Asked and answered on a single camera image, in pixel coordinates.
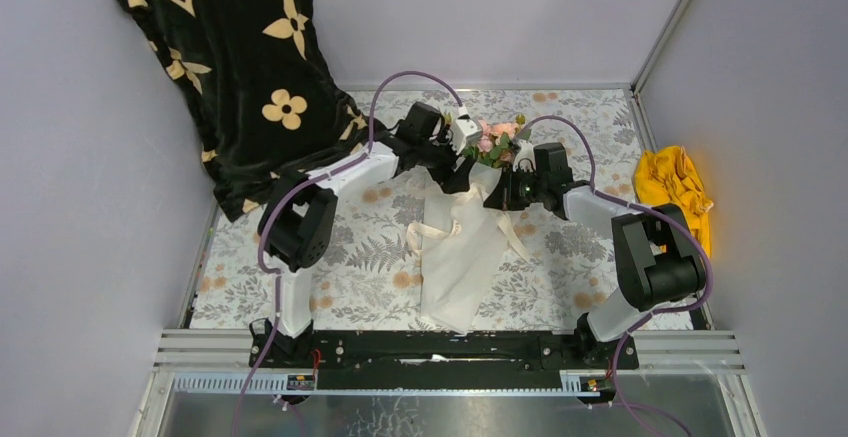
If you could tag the yellow cloth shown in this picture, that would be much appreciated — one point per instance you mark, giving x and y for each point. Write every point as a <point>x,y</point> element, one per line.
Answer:
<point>670,176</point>

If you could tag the floral patterned table mat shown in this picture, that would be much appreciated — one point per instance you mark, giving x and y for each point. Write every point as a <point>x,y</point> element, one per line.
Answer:
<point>369,280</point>

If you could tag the cream printed ribbon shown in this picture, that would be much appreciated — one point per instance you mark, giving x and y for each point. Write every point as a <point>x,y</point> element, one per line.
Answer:
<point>417,231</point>

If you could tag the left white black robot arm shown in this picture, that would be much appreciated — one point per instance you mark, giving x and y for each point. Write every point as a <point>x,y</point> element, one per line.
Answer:
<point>296,227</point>

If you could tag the black blanket with cream flowers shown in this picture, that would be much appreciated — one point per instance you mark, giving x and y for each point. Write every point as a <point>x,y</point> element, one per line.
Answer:
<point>258,89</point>

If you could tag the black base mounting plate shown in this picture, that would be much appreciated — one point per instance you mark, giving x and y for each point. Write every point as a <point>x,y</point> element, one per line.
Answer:
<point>436,361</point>

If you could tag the pink fake flower bouquet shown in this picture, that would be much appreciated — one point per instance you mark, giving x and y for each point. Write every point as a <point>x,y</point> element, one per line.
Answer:
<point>496,146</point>

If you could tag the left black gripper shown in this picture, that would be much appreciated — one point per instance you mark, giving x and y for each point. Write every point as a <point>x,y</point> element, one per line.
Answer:
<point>450,182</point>

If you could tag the white translucent wrapping paper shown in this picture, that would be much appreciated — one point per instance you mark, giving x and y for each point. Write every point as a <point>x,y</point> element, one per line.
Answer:
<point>459,271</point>

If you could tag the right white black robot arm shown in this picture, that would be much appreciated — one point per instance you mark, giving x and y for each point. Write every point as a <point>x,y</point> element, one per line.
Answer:
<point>657,260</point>

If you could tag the aluminium frame rail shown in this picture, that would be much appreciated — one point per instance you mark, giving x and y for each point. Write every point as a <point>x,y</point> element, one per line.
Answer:
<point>688,383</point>

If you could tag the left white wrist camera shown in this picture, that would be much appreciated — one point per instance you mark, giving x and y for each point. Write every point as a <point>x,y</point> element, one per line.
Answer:
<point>465,131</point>

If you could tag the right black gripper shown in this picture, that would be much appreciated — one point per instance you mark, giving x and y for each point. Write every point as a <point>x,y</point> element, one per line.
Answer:
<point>502,197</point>

